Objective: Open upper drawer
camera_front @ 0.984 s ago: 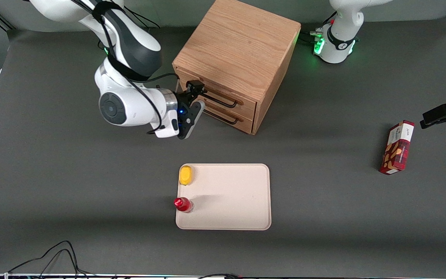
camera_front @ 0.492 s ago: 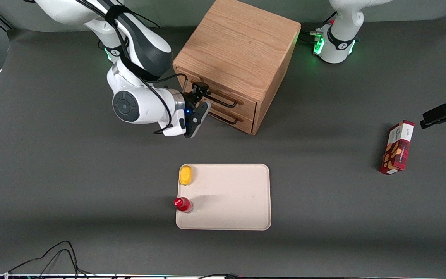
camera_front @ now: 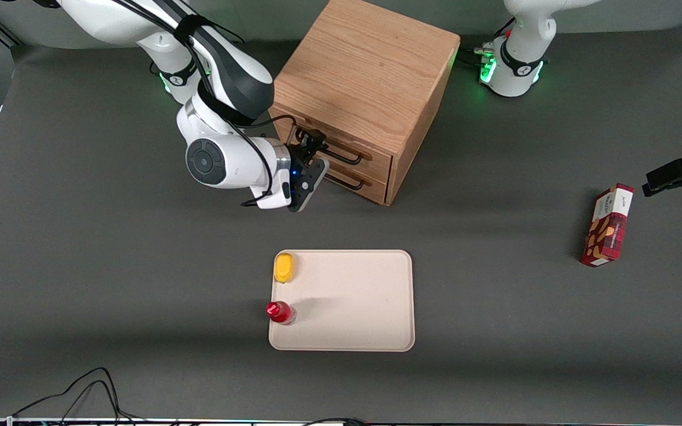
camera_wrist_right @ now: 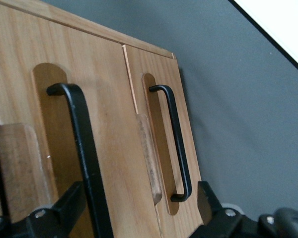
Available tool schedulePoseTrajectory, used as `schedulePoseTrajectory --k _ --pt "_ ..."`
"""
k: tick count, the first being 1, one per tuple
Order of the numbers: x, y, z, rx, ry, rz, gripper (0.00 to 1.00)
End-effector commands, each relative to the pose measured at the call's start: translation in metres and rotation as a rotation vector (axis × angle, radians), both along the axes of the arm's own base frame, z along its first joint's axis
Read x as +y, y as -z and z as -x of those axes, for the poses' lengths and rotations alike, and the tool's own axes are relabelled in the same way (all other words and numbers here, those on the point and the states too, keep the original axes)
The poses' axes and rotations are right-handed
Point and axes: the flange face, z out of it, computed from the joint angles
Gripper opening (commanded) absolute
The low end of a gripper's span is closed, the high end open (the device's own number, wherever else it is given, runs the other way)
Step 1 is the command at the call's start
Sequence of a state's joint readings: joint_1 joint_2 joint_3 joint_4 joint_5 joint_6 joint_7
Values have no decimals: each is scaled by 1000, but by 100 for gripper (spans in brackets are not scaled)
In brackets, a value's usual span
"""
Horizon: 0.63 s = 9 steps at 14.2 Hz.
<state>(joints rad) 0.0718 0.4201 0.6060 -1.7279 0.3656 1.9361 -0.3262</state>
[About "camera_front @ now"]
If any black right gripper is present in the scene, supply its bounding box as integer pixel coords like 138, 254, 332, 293
285, 127, 328, 179

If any wooden drawer with black handle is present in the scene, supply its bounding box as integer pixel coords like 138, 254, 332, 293
323, 155, 390, 206
269, 102, 394, 185

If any wooden drawer cabinet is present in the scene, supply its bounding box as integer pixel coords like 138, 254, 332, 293
267, 0, 461, 207

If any red plaid snack box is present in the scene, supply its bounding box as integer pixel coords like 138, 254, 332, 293
580, 183, 635, 268

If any yellow plastic bottle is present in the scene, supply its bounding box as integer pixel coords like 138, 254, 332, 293
274, 253, 298, 284

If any beige plastic tray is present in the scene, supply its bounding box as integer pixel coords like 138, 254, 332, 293
268, 249, 416, 353

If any red capped bottle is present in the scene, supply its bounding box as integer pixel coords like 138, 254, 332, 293
266, 301, 297, 326

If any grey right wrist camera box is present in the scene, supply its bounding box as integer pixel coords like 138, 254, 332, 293
287, 159, 330, 213

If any black left arm base cable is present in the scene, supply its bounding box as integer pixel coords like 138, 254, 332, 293
458, 17, 517, 67

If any black floor cable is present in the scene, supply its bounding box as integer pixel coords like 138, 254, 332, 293
12, 367, 140, 424
302, 417, 368, 426

